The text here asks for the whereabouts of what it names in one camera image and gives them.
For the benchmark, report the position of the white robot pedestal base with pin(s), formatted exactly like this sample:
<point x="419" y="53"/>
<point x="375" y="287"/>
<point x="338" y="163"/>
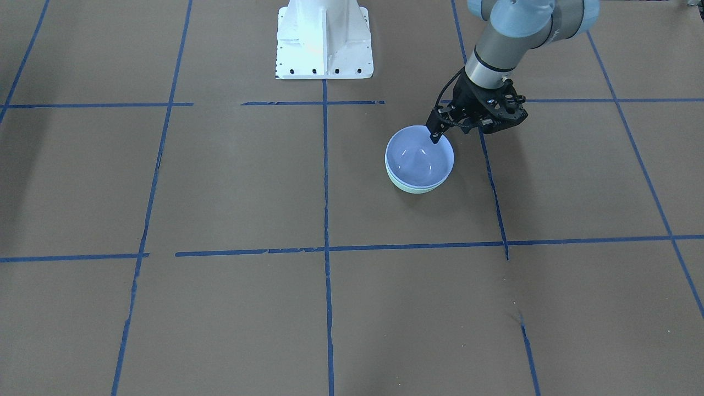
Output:
<point x="323" y="40"/>

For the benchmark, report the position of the green ceramic bowl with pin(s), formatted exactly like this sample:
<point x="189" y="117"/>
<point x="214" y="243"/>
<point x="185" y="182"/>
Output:
<point x="414" y="190"/>

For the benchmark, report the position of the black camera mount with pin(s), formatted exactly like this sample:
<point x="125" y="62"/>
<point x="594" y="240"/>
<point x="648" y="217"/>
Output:
<point x="500" y="108"/>

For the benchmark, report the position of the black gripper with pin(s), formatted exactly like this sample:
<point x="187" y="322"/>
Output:
<point x="465" y="97"/>

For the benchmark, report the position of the blue ceramic bowl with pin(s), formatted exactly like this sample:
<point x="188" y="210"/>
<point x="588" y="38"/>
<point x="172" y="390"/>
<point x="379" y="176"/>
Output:
<point x="415" y="160"/>

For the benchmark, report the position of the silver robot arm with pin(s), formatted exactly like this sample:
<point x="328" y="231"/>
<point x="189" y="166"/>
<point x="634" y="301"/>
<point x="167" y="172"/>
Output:
<point x="516" y="27"/>

